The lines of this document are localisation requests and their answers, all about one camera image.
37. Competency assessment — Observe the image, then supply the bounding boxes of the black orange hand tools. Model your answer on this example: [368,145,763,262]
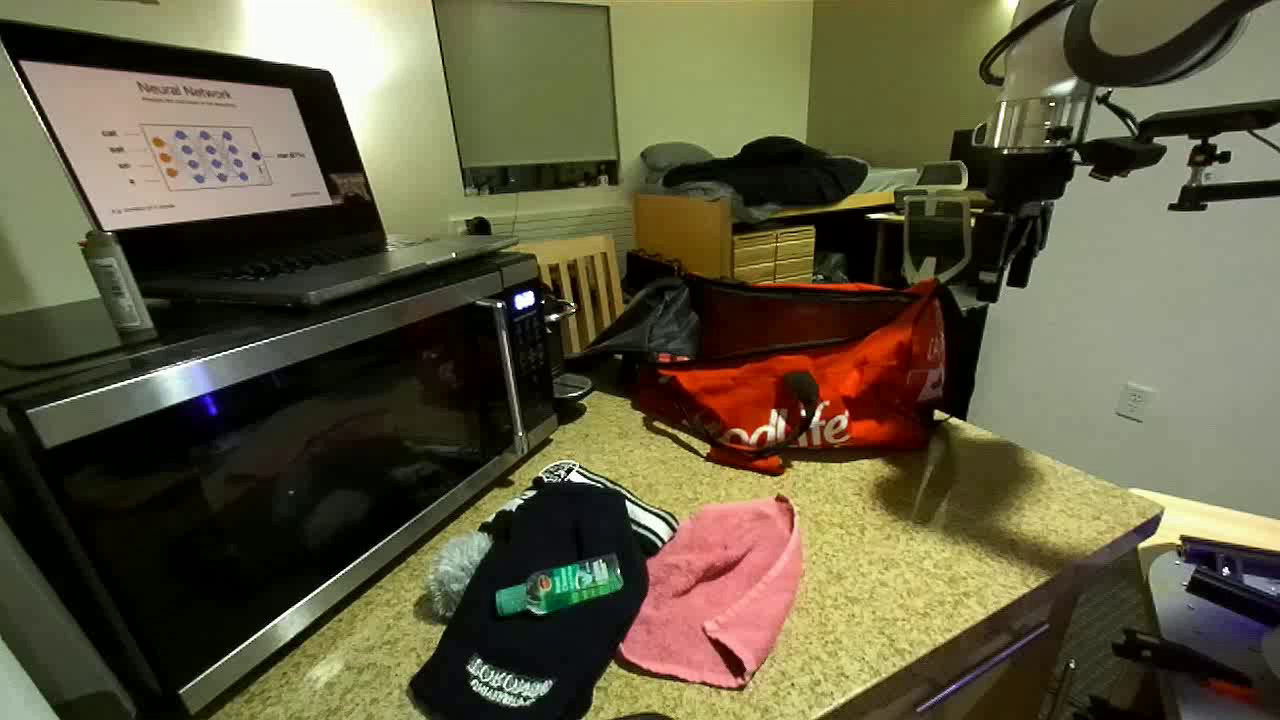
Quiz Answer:
[1113,624,1264,703]

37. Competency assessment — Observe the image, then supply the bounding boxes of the grey pillow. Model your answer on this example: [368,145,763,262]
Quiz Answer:
[637,139,717,194]

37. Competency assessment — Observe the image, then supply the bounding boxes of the pink towel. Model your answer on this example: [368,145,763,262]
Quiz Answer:
[616,493,810,693]

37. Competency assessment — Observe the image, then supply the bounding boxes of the black open laptop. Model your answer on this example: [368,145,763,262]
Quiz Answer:
[0,15,517,314]

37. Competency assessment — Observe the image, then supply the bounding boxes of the white tool tray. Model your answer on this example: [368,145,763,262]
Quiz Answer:
[1140,534,1280,720]

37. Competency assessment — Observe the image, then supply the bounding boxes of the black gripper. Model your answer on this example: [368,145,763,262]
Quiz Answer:
[951,124,1075,307]

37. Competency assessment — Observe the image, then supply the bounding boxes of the grey office chair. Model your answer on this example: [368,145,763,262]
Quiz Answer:
[894,157,979,291]

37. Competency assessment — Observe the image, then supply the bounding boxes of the red duffel bag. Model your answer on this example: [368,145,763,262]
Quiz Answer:
[633,278,951,476]

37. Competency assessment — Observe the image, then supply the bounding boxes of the black white striped knit hat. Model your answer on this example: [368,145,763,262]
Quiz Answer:
[533,455,680,554]

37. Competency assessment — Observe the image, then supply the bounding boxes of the black camera on mount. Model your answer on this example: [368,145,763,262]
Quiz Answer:
[1134,97,1280,215]

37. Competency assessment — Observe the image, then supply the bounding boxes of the white wall outlet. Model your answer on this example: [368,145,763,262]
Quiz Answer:
[1113,379,1162,427]

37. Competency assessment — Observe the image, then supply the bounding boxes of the wooden dresser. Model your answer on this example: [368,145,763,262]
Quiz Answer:
[633,190,822,287]

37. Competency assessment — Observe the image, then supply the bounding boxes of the grey window blind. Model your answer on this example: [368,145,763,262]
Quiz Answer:
[432,0,625,198]

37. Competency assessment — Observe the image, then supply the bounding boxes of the black steel microwave oven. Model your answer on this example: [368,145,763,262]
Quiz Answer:
[0,247,566,715]

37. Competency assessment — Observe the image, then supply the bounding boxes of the grey backpack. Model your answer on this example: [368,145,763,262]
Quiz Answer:
[583,278,706,373]

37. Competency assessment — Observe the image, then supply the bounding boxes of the wooden slat-back chair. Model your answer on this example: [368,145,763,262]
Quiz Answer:
[513,234,628,360]

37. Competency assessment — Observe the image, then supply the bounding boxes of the green tube package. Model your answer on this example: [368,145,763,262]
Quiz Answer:
[494,554,628,621]

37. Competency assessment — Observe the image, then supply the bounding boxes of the black clothing pile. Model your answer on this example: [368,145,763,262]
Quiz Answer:
[659,133,871,214]

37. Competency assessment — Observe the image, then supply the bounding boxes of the grey fluffy pompom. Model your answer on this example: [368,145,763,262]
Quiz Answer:
[426,528,496,624]

